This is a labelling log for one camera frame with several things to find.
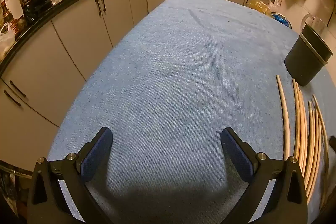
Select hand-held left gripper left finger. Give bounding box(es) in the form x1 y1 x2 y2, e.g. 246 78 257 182
26 127 114 224

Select black chopstick holder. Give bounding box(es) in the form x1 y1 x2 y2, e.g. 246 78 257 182
284 23 334 86

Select blue plastic bag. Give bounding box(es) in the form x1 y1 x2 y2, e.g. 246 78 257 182
270 13 292 29

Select yellow plastic bag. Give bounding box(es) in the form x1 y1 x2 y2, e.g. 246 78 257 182
247 0 273 16

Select blue tablecloth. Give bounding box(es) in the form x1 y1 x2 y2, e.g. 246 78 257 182
47 0 336 224

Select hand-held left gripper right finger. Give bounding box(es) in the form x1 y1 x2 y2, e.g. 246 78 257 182
220 127 308 224

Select bunch of wooden chopsticks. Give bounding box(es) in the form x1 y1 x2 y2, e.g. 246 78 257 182
276 75 330 214

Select grey base cabinets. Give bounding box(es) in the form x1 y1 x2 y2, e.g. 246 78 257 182
0 0 276 180

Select gas stove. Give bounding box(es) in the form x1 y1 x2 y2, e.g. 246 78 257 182
22 0 65 22

